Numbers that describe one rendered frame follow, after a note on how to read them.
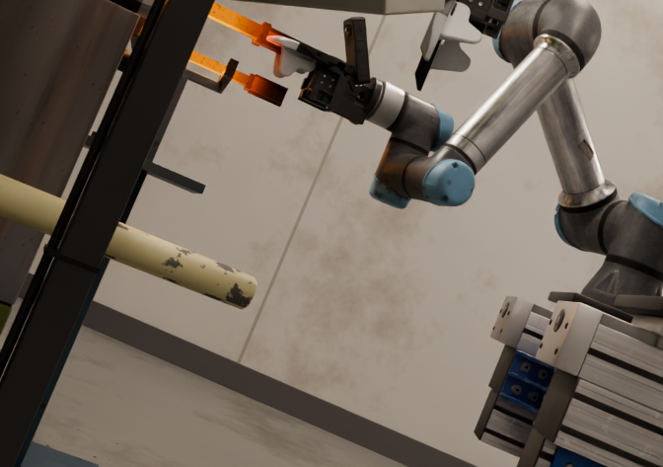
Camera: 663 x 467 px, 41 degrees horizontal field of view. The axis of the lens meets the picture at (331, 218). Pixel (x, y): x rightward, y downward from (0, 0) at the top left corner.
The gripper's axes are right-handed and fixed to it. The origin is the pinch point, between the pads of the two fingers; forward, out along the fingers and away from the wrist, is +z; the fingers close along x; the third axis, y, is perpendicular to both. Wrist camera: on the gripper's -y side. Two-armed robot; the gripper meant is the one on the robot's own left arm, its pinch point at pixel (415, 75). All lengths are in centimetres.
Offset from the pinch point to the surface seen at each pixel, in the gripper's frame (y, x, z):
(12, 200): -36.5, -4.1, 31.5
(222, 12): -35, 38, -7
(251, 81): -38, 95, -7
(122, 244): -24.2, 1.0, 31.5
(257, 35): -28.4, 40.1, -5.9
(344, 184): -24, 304, -13
